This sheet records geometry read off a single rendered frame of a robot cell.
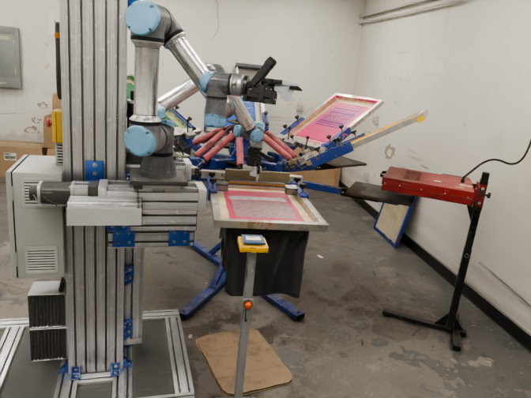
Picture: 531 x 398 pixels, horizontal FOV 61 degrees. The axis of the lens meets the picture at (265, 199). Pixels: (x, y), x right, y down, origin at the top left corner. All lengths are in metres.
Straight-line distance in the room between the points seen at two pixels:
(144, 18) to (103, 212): 0.70
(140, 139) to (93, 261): 0.72
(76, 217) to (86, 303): 0.61
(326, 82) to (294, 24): 0.97
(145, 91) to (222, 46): 5.16
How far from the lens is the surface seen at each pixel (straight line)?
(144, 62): 1.71
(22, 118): 7.27
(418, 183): 3.12
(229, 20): 6.86
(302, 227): 2.30
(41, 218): 2.10
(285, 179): 2.87
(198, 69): 1.78
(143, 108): 1.72
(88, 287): 2.25
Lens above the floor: 1.72
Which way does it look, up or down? 16 degrees down
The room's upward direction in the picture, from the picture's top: 6 degrees clockwise
